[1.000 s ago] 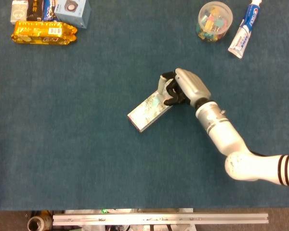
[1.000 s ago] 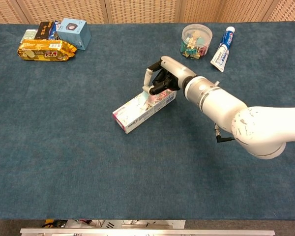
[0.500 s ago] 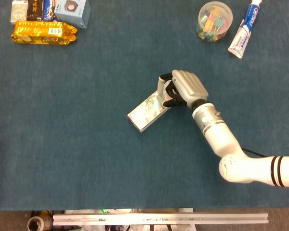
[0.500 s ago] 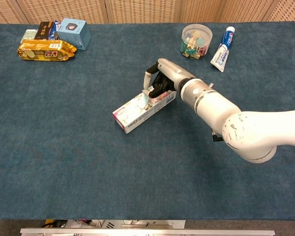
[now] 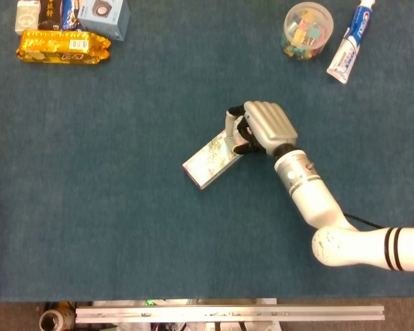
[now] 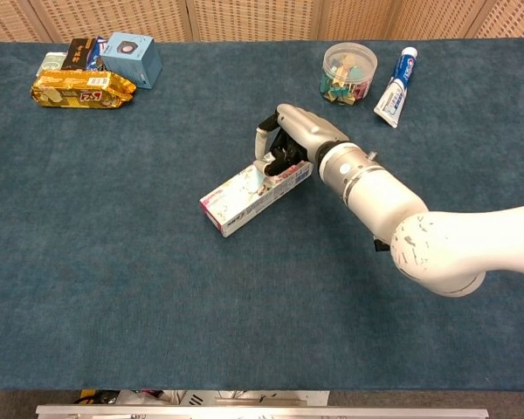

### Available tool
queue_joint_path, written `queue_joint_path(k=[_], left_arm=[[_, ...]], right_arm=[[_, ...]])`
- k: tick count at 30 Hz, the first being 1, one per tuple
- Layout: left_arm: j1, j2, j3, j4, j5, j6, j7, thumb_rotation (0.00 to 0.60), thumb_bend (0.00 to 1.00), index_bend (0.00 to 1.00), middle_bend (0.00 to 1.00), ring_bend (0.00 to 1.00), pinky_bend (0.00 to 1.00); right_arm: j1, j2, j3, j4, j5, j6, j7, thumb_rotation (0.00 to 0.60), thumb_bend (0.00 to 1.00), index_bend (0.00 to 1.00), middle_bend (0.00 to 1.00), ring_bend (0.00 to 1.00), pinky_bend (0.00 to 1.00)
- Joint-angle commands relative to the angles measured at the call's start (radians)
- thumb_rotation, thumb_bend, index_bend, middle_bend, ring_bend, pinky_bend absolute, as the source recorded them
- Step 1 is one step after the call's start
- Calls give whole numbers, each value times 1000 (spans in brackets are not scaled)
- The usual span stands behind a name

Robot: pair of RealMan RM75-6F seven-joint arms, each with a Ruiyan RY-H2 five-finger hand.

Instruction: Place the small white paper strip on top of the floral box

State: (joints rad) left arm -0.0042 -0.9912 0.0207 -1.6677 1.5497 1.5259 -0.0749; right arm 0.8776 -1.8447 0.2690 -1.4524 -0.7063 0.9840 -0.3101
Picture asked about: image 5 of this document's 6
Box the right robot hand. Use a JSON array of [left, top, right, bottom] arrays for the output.
[[226, 100, 299, 157]]

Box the long floral white box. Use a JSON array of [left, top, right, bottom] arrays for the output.
[[181, 129, 244, 190]]

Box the white blue toothpaste tube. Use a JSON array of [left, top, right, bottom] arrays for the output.
[[326, 0, 376, 86]]

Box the light blue cardboard box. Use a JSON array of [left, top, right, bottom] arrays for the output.
[[77, 0, 131, 42]]

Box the black snack packet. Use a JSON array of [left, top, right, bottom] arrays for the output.
[[37, 0, 63, 31]]

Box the small green white packet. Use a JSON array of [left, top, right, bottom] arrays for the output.
[[14, 0, 41, 37]]

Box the clear jar of binder clips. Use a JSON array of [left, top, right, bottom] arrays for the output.
[[280, 1, 335, 61]]

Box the blue felt table cover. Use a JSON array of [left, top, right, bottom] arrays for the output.
[[0, 0, 414, 303]]

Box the gold snack package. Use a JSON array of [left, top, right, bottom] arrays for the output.
[[16, 30, 112, 66]]

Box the blue cookie packet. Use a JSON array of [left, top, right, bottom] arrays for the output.
[[60, 0, 87, 32]]

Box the brown tape roll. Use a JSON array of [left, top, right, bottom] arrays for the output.
[[39, 302, 77, 331]]

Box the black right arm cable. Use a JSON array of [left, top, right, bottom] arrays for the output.
[[343, 212, 384, 229]]

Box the aluminium profile rail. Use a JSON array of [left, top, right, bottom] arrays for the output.
[[75, 303, 386, 324]]

